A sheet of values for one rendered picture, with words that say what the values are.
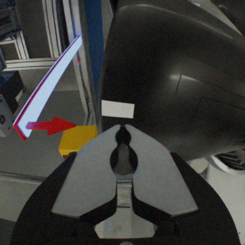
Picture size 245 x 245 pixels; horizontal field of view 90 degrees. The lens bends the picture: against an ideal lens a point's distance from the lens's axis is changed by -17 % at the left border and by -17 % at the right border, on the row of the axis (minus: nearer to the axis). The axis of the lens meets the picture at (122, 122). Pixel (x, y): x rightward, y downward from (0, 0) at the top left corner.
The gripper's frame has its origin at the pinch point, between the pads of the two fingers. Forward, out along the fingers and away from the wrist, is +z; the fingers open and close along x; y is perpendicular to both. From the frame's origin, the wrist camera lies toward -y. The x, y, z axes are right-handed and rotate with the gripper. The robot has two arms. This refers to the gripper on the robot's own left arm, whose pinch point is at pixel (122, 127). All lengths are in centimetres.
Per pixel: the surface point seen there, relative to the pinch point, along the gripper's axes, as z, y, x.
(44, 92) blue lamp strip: 8.2, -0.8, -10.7
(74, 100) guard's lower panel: 114, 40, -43
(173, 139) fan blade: 3.0, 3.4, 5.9
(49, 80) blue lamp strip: 10.4, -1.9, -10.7
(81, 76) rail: 37.8, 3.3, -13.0
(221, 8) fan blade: 18.3, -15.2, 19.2
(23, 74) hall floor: 130, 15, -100
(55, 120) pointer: 2.9, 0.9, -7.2
